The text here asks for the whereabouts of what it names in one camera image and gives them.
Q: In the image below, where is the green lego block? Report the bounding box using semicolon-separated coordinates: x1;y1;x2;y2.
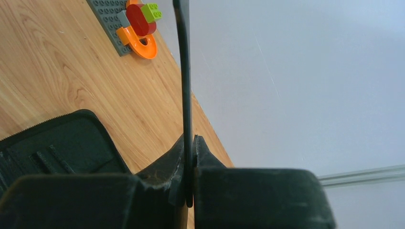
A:
141;3;162;23

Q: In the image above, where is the red lego block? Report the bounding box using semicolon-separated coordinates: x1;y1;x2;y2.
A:
126;4;157;37

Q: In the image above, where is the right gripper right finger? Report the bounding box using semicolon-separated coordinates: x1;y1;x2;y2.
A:
193;135;336;229

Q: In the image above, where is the black zip tool case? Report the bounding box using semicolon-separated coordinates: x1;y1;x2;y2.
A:
0;109;130;195

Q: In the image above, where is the grey lego baseplate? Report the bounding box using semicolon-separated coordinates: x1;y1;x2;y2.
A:
86;0;132;56

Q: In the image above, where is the orange curved toy piece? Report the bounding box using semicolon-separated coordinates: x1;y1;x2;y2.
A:
116;0;158;59

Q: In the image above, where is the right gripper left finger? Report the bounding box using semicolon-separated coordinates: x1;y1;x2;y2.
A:
0;137;185;229

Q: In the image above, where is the black handled tail comb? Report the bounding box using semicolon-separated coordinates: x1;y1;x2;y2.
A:
172;0;193;208

